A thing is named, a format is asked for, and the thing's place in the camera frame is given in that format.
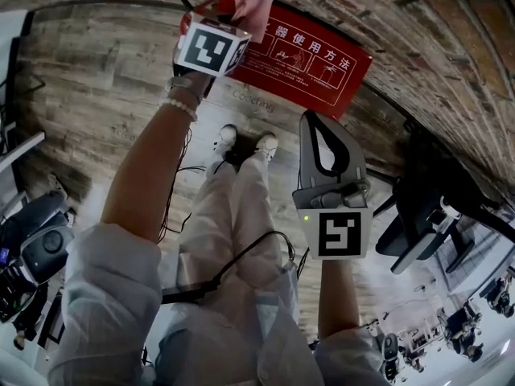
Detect red fire extinguisher box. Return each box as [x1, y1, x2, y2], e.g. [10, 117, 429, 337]
[180, 0, 373, 121]

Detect grey and black robot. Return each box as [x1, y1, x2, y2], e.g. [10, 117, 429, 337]
[377, 331, 402, 381]

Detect pale bead bracelet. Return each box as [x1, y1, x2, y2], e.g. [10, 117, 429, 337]
[163, 92, 199, 122]

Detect person's white shoe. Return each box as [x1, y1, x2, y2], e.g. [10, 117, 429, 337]
[215, 123, 238, 152]
[255, 131, 279, 161]

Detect person's right white shoe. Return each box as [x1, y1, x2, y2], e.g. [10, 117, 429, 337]
[255, 131, 279, 161]

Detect white and black robot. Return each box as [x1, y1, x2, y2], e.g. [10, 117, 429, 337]
[0, 193, 76, 325]

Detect person's left forearm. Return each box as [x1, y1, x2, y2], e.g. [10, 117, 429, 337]
[100, 74, 210, 243]

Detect black office chair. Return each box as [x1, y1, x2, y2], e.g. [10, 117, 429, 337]
[373, 126, 515, 275]

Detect person's right forearm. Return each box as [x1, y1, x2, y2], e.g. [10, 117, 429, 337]
[317, 257, 361, 339]

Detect pink cloth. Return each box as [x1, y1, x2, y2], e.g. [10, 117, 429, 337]
[231, 0, 274, 43]

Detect grey shirt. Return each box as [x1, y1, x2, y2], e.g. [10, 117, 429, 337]
[47, 223, 395, 386]

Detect beige trousers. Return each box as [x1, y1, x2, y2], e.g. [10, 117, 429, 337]
[176, 150, 295, 293]

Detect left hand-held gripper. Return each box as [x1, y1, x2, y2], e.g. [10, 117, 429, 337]
[171, 0, 253, 99]

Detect small white camera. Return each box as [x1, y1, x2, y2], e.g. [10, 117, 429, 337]
[428, 197, 462, 223]

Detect person's left white shoe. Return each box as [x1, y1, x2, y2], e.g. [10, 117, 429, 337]
[215, 123, 238, 152]

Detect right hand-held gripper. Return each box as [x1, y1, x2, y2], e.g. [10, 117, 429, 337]
[291, 109, 374, 261]

